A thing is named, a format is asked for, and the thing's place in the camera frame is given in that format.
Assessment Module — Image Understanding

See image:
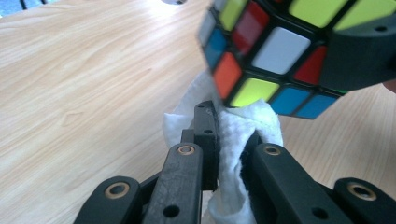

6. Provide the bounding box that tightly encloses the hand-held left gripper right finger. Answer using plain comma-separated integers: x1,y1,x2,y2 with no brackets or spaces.
240,131,263,195

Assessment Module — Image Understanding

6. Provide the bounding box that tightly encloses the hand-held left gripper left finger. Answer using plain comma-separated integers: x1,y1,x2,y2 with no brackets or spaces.
180,100,221,192

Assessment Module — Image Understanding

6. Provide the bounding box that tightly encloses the white embossed paper towel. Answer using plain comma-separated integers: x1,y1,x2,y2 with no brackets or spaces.
163,69,285,224

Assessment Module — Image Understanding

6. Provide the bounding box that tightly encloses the multicoloured puzzle cube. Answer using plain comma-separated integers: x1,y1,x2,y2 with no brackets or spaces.
198,0,396,120

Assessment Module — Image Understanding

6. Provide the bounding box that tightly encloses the black metal stand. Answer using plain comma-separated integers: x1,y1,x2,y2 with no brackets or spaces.
18,0,50,11

